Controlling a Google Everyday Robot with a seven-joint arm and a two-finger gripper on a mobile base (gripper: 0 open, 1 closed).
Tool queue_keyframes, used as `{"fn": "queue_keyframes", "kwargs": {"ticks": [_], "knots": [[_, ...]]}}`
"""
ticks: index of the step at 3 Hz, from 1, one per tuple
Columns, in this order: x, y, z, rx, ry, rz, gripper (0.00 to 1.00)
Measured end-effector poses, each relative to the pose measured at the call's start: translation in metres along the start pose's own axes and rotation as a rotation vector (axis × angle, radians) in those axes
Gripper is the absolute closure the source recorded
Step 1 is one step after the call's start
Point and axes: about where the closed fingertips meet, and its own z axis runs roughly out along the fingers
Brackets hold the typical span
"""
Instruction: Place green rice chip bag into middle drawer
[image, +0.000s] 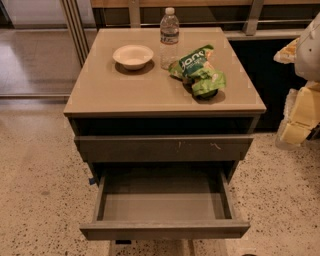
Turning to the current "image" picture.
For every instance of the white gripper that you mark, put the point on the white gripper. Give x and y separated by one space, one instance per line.
309 55

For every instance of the green rice chip bag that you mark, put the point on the green rice chip bag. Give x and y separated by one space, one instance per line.
198 74

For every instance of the grey drawer cabinet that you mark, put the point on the grey drawer cabinet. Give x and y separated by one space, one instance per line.
108 100

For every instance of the open middle drawer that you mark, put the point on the open middle drawer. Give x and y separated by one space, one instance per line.
172 204

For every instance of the closed grey top drawer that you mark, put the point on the closed grey top drawer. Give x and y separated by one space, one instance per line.
188 148

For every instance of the clear plastic water bottle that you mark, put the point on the clear plastic water bottle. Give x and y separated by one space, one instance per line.
169 38

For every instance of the white bowl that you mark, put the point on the white bowl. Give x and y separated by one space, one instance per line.
133 57

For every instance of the blue tape piece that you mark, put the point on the blue tape piece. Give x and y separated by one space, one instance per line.
91 181

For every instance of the metal railing frame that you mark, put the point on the metal railing frame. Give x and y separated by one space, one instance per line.
256 28

